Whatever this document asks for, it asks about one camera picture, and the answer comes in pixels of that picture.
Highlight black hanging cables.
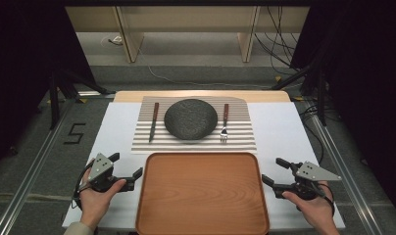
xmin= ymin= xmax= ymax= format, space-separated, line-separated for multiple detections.
xmin=254 ymin=6 xmax=306 ymax=76

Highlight black metal stand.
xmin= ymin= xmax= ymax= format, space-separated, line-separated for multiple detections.
xmin=271 ymin=62 xmax=328 ymax=127
xmin=48 ymin=69 xmax=116 ymax=130

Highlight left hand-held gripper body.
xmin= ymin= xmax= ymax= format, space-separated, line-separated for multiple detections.
xmin=87 ymin=152 xmax=123 ymax=194

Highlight striped placemat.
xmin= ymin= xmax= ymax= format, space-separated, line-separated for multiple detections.
xmin=130 ymin=95 xmax=258 ymax=155

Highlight beige wooden desk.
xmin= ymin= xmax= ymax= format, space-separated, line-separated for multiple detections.
xmin=65 ymin=6 xmax=310 ymax=64

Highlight metal floor rail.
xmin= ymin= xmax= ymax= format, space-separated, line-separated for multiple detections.
xmin=0 ymin=97 xmax=76 ymax=235
xmin=303 ymin=101 xmax=385 ymax=235

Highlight knife with brown handle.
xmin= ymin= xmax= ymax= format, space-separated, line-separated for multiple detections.
xmin=148 ymin=102 xmax=160 ymax=144

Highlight white floor cable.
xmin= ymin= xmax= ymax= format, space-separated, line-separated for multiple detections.
xmin=138 ymin=48 xmax=272 ymax=90

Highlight person's right hand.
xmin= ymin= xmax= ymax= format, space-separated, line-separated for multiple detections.
xmin=281 ymin=190 xmax=334 ymax=229

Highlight person's left hand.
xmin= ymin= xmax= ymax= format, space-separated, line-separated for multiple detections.
xmin=78 ymin=159 xmax=127 ymax=229

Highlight dark curtain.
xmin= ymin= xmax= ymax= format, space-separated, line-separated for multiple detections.
xmin=0 ymin=0 xmax=96 ymax=165
xmin=289 ymin=0 xmax=396 ymax=213

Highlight brown wooden tray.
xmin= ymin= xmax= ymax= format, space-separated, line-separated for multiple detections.
xmin=135 ymin=152 xmax=271 ymax=235

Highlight fork with brown handle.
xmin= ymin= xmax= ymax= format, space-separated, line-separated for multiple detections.
xmin=220 ymin=103 xmax=230 ymax=144

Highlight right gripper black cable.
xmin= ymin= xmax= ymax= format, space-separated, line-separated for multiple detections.
xmin=313 ymin=181 xmax=336 ymax=217

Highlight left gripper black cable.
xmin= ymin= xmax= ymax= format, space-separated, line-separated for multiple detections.
xmin=72 ymin=160 xmax=94 ymax=211

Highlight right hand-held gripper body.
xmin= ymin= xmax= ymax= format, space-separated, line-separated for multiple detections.
xmin=290 ymin=161 xmax=343 ymax=201

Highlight dark grey textured plate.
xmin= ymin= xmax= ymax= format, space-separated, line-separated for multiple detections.
xmin=163 ymin=98 xmax=219 ymax=141

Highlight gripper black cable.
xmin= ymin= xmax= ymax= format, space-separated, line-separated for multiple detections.
xmin=72 ymin=160 xmax=94 ymax=211
xmin=313 ymin=181 xmax=336 ymax=217

